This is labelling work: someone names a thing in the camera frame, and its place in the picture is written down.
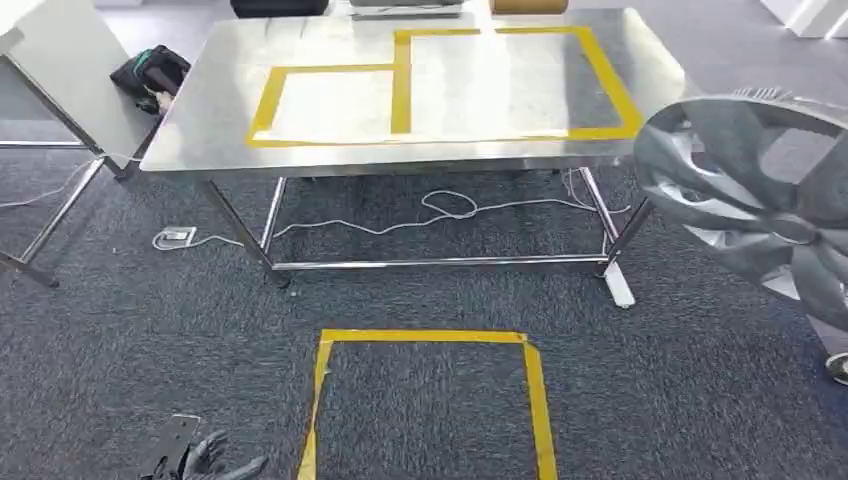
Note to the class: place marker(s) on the steel bench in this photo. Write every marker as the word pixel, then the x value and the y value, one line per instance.
pixel 464 99

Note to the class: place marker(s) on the silver wheel hubcap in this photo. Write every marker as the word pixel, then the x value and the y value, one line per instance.
pixel 722 139

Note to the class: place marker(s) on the small steel table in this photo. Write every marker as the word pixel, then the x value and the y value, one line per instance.
pixel 66 79

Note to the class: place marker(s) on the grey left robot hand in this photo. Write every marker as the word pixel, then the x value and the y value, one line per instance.
pixel 215 464

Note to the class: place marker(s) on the white furniture base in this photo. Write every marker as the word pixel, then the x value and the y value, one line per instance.
pixel 808 14

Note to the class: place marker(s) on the black case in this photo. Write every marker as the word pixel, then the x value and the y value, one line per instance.
pixel 278 6

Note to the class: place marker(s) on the yellow tape on bench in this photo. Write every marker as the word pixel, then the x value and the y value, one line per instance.
pixel 401 79

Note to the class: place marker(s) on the black bag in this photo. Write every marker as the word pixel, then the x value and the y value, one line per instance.
pixel 151 74

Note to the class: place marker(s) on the brown box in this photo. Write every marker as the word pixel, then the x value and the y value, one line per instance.
pixel 530 6

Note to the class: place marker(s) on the floor socket box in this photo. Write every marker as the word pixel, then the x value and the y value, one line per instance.
pixel 177 236

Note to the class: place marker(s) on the white rectangular block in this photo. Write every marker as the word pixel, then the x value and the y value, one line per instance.
pixel 619 285

